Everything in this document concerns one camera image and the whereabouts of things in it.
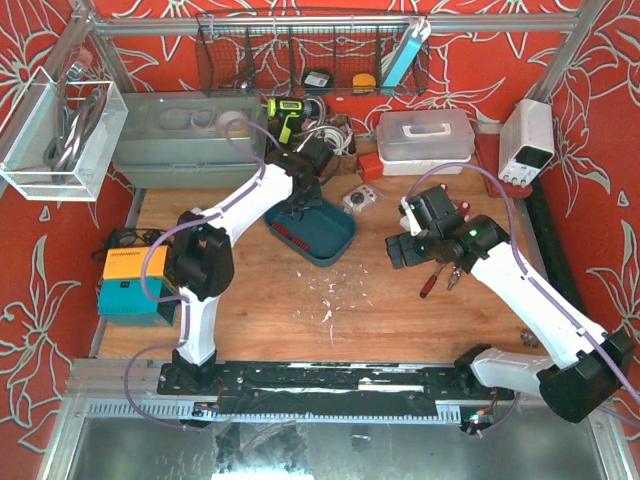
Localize red handled ratchet wrench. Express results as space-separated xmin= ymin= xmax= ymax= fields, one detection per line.
xmin=419 ymin=264 xmax=446 ymax=299

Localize large red spring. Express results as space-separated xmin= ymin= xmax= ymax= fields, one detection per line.
xmin=459 ymin=201 xmax=470 ymax=216

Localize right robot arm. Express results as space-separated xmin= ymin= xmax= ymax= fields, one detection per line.
xmin=385 ymin=215 xmax=635 ymax=423

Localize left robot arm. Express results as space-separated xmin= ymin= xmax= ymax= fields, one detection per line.
xmin=169 ymin=137 xmax=333 ymax=368

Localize wicker basket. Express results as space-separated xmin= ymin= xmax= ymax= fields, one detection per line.
xmin=290 ymin=115 xmax=358 ymax=182

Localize green yellow power drill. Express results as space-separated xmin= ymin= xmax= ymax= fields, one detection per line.
xmin=266 ymin=97 xmax=326 ymax=146

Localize red orange socket cube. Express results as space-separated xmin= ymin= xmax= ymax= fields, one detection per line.
xmin=357 ymin=153 xmax=384 ymax=183

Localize teal plastic tray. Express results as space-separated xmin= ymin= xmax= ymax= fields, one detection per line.
xmin=263 ymin=199 xmax=357 ymax=268

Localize white plastic toolbox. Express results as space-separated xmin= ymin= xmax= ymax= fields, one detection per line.
xmin=376 ymin=109 xmax=475 ymax=176

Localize red mat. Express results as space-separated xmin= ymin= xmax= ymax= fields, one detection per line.
xmin=475 ymin=133 xmax=533 ymax=199

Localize grey plastic storage box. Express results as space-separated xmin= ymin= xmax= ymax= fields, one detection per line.
xmin=112 ymin=92 xmax=267 ymax=189

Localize small metal fitting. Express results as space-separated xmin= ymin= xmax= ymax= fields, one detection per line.
xmin=520 ymin=329 xmax=540 ymax=348

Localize white power supply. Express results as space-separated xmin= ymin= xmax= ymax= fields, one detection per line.
xmin=498 ymin=99 xmax=554 ymax=188

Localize blue white box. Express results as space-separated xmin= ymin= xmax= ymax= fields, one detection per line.
xmin=380 ymin=25 xmax=423 ymax=95

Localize orange teal device box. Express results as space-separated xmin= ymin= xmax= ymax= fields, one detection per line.
xmin=98 ymin=245 xmax=179 ymax=327

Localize clear acrylic box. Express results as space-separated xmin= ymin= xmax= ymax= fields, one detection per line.
xmin=1 ymin=68 xmax=128 ymax=202

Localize white cable bundle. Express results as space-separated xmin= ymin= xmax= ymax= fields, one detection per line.
xmin=299 ymin=124 xmax=354 ymax=156

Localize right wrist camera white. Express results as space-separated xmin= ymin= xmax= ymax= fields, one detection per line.
xmin=399 ymin=196 xmax=422 ymax=236

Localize black wire basket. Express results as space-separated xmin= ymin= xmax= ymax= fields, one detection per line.
xmin=195 ymin=7 xmax=429 ymax=96

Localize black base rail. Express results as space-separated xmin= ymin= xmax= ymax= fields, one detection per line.
xmin=157 ymin=361 xmax=514 ymax=418

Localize black cables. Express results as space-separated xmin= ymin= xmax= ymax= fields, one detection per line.
xmin=90 ymin=227 xmax=171 ymax=261

